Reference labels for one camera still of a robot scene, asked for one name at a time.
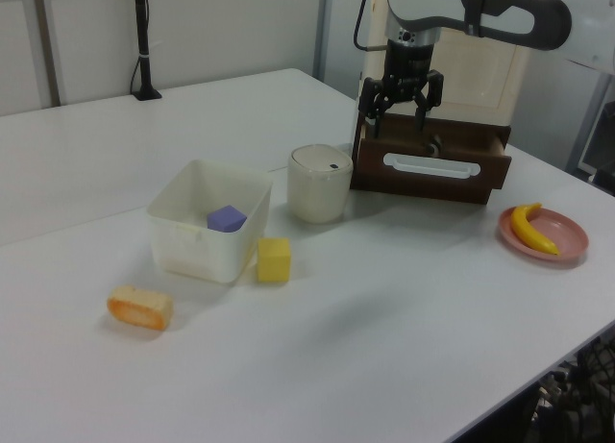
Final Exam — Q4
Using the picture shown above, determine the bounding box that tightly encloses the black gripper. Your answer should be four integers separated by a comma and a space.
358, 38, 445, 139

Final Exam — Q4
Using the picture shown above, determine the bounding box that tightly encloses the yellow toy banana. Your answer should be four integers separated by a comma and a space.
509, 202, 561, 257

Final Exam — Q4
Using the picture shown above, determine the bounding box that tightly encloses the cream plastic storage box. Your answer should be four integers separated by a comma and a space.
357, 0, 532, 127

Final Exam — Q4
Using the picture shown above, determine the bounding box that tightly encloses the small cream trash can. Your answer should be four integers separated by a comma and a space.
287, 144, 355, 224

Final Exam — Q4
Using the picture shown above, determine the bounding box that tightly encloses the yellow foam cube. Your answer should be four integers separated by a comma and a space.
257, 236, 293, 284

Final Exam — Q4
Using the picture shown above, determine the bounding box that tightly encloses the pink plate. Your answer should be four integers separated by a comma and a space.
498, 206, 590, 270

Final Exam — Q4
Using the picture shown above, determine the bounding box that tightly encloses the purple foam cube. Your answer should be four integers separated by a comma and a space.
207, 204, 249, 234

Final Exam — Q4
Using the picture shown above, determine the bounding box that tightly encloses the white plastic container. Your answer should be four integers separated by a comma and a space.
146, 159, 274, 284

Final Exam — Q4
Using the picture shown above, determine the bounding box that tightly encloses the black pole stand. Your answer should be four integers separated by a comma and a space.
132, 0, 163, 102

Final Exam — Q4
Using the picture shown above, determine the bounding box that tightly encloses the orange bread slice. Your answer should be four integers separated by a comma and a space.
106, 284, 174, 331

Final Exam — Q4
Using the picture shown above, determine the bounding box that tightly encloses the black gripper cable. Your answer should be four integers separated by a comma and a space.
353, 0, 388, 51

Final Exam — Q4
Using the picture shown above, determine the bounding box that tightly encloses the dark wooden drawer white handle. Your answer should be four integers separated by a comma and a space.
349, 111, 513, 207

